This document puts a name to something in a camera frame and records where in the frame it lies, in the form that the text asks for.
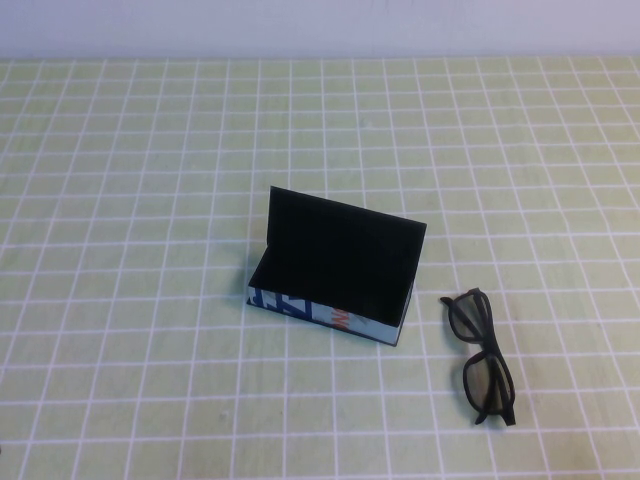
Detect black frame glasses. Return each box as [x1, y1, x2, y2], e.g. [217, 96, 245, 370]
[439, 287, 517, 428]

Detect black glasses case box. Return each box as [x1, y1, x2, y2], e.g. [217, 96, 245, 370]
[245, 185, 429, 348]

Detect green white-grid tablecloth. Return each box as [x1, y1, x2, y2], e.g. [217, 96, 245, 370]
[0, 55, 640, 480]

